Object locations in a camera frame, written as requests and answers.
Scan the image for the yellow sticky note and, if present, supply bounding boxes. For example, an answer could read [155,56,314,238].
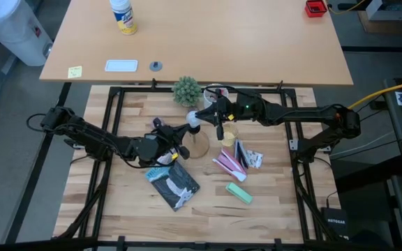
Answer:
[67,65,84,79]

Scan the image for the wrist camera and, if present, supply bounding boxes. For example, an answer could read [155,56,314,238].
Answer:
[220,99,237,118]
[157,132,174,149]

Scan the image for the disinfectant wipes can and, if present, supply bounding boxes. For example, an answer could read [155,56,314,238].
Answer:
[109,0,139,36]

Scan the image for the wooden base table lamp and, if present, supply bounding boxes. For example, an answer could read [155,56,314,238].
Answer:
[181,124,211,160]

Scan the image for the yellow cable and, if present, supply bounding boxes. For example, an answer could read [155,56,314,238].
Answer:
[346,78,402,111]
[327,0,366,15]

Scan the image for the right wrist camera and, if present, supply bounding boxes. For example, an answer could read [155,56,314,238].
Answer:
[220,99,237,118]

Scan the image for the grey box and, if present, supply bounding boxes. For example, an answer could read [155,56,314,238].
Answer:
[364,0,402,22]

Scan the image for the red plastic box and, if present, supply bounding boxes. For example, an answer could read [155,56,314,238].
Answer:
[304,0,329,19]

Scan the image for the mint green stapler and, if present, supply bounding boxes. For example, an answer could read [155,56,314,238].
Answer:
[225,181,255,206]

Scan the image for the gold wire pen holder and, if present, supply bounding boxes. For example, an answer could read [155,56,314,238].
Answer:
[220,123,240,148]

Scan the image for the beige wooden desk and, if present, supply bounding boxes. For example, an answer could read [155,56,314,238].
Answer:
[39,0,355,87]

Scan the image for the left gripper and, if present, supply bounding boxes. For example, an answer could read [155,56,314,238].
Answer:
[149,118,193,165]

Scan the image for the green succulent in pot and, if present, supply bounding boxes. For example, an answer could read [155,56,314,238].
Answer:
[171,75,204,108]

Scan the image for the black marker pen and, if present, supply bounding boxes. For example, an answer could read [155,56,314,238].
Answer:
[237,139,253,171]

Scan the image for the pink stapler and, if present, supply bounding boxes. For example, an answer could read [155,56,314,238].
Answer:
[211,147,249,183]

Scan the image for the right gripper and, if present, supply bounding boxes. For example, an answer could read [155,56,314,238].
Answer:
[195,89,239,142]

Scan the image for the white rectangular plate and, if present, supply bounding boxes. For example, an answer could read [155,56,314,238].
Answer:
[104,59,140,73]

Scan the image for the white printed staple box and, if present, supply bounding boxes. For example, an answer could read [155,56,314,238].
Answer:
[246,149,265,170]

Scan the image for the white textured cup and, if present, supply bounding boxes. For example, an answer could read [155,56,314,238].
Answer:
[202,83,230,110]

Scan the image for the grey floor cable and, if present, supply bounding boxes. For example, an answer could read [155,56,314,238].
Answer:
[329,130,397,158]

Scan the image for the brown cardboard sheet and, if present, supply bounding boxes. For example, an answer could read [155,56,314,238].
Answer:
[357,9,402,36]

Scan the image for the dark wolf cover book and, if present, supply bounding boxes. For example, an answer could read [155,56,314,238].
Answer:
[144,161,202,213]

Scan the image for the black cable bundle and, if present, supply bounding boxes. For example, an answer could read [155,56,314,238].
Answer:
[292,163,332,241]
[52,163,108,241]

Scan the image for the black Netgear network switch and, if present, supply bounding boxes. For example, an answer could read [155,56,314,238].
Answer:
[320,206,350,241]

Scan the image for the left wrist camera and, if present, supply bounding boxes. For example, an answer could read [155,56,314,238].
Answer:
[157,132,174,149]

